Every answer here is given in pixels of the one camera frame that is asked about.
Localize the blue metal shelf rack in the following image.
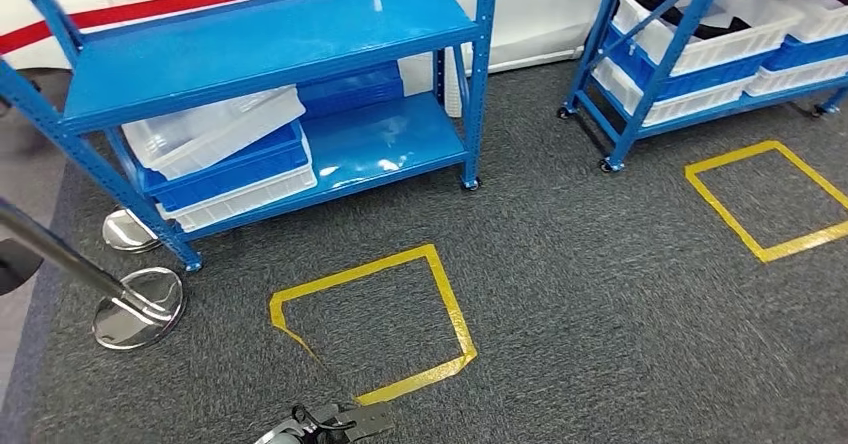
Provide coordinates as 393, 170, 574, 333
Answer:
0, 0, 501, 273

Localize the yellow floor tape square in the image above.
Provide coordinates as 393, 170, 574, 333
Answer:
268, 243, 480, 408

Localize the white plastic bin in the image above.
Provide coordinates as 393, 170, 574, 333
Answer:
765, 0, 848, 45
155, 162, 319, 234
745, 55, 848, 98
591, 56, 757, 128
121, 84, 307, 182

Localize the white car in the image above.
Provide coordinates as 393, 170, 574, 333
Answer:
0, 0, 624, 119

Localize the red barrier belt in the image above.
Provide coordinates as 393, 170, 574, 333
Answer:
0, 0, 415, 55

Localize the blue wheeled cart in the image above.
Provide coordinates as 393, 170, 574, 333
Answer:
557, 0, 848, 175

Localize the clear plastic bin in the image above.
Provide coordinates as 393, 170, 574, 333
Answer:
612, 0, 806, 77

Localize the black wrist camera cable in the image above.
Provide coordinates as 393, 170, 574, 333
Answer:
291, 404, 356, 432

